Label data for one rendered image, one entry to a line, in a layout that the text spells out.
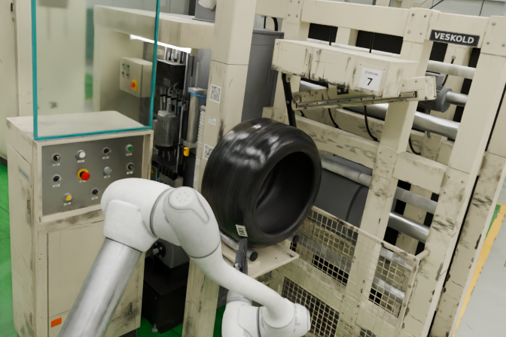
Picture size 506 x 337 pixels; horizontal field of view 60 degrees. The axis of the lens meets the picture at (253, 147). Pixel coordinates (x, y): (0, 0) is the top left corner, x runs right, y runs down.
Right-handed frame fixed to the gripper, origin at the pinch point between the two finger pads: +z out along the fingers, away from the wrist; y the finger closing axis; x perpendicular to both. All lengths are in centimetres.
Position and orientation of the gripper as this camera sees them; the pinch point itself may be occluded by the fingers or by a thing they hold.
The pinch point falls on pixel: (242, 247)
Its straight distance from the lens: 175.0
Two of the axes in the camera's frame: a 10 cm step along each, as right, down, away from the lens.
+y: 2.4, 7.6, 6.1
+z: 0.4, -6.3, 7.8
